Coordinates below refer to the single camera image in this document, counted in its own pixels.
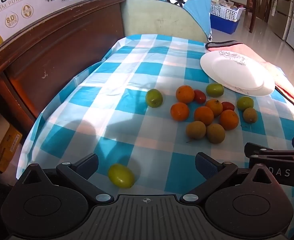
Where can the dark wooden headboard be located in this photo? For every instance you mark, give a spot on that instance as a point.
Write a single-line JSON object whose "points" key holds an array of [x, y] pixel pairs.
{"points": [[49, 55]]}

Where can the orange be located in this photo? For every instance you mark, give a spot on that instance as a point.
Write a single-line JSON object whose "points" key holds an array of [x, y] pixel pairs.
{"points": [[203, 115], [215, 105], [179, 111], [185, 94], [229, 119]]}

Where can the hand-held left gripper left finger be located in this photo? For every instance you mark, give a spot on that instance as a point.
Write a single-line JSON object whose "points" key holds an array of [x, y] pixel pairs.
{"points": [[89, 163]]}

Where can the blue storage bin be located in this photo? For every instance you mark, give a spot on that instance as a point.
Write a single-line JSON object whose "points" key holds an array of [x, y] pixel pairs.
{"points": [[224, 25]]}

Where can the brown longan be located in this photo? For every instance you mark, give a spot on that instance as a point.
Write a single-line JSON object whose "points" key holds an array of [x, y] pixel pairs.
{"points": [[250, 115], [195, 130], [215, 133]]}

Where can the brown cardboard box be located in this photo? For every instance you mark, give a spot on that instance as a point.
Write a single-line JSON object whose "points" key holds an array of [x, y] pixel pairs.
{"points": [[2, 145]]}

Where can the white perforated basket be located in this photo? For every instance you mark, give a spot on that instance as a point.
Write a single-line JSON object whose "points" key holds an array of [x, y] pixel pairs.
{"points": [[224, 12]]}

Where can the blue white checkered tablecloth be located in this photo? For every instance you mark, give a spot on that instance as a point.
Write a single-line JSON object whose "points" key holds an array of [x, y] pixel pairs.
{"points": [[137, 135]]}

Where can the silver refrigerator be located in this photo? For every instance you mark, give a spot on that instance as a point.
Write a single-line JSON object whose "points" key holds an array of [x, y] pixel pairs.
{"points": [[283, 10]]}

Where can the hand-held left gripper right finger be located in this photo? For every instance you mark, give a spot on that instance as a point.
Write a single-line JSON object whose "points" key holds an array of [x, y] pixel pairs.
{"points": [[207, 165]]}

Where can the pink towel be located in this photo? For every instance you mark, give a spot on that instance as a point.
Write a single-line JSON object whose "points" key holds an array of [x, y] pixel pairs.
{"points": [[287, 87]]}

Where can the green jujube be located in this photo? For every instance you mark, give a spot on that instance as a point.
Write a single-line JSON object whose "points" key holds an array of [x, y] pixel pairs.
{"points": [[121, 175], [154, 98], [214, 89], [245, 103]]}

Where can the white milk carton box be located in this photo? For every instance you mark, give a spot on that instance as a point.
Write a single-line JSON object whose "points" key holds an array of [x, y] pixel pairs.
{"points": [[12, 0]]}

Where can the dark wooden chair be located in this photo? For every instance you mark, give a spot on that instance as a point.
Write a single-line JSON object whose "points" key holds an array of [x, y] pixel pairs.
{"points": [[255, 7]]}

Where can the white plate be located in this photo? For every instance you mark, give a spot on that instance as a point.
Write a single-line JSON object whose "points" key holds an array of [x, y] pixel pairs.
{"points": [[237, 75]]}

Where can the pale green armchair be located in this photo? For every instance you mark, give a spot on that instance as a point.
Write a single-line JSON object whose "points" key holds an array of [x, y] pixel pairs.
{"points": [[157, 17]]}

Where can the red cherry tomato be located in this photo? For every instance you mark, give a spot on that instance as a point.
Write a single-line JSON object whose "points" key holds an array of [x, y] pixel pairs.
{"points": [[228, 105], [200, 96]]}

